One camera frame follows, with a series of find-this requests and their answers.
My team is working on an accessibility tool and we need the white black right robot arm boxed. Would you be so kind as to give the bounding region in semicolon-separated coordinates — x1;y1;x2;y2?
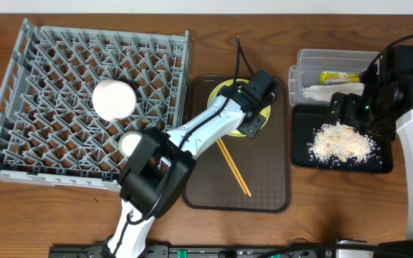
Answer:
327;44;413;239

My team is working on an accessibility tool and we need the white napkin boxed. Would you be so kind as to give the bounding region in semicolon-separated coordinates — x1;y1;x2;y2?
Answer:
303;82;364;102

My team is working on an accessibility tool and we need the pile of white rice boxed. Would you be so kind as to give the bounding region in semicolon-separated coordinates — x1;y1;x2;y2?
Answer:
308;123;379;165

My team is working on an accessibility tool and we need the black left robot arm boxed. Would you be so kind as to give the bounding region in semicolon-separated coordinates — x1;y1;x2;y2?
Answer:
103;70;277;257

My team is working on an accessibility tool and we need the pink bowl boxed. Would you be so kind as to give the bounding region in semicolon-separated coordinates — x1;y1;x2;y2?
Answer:
92;80;137;122

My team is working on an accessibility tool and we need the grey plastic dish rack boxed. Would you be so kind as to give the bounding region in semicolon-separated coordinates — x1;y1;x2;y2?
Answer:
0;20;192;191

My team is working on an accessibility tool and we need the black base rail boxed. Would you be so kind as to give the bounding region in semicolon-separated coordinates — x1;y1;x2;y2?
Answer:
48;239;413;258

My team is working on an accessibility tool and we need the green snack wrapper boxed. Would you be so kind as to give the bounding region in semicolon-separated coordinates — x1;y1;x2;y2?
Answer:
319;71;360;85

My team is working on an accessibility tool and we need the black plastic tray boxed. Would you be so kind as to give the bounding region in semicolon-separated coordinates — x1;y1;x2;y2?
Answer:
291;104;394;174

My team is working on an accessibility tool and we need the brown serving tray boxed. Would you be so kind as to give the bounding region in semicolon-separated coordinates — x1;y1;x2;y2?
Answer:
182;79;291;213

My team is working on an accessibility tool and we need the clear plastic bin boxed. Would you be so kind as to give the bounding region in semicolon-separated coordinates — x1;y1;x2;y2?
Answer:
288;49;377;106

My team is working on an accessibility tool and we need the wooden chopstick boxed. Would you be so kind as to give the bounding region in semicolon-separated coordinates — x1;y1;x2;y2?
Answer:
217;138;248;195
217;138;252;197

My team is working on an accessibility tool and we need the yellow round plate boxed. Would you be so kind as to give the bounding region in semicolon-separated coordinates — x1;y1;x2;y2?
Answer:
207;79;271;137

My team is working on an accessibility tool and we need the small white cup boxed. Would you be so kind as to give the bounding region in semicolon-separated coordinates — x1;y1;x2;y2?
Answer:
118;131;143;158

